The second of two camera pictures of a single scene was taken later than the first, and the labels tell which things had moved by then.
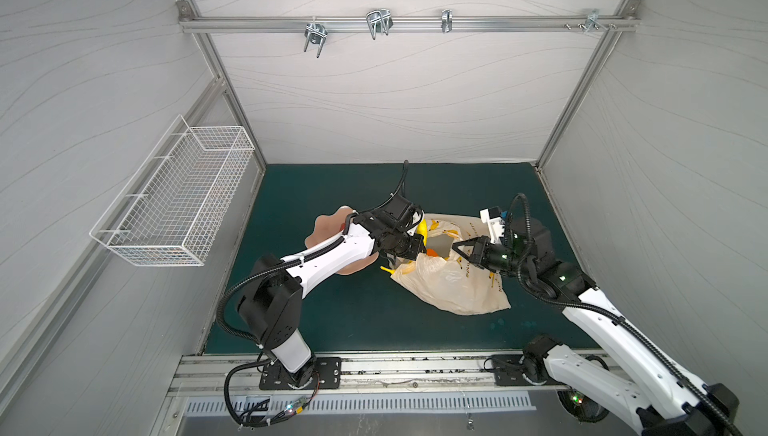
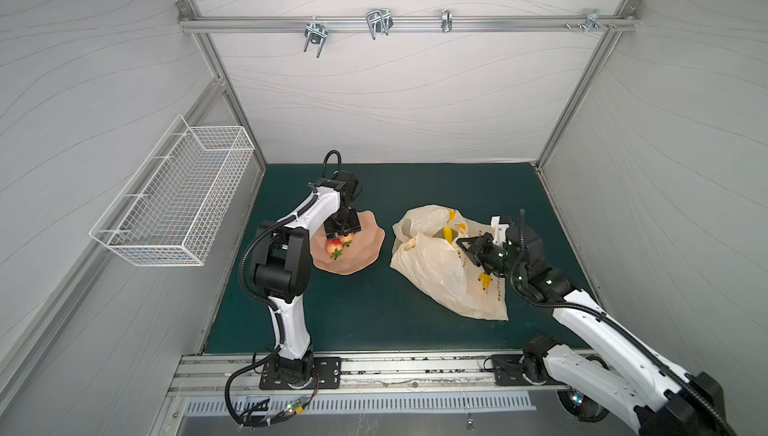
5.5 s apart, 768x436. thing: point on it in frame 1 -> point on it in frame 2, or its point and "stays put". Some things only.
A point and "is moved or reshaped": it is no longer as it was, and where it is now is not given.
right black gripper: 480,253 stays put
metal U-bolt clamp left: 317,34 stays put
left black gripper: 414,253 -> 352,226
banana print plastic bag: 445,278 is moved or reshaped
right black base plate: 508,372 stays put
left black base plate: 327,375 stays put
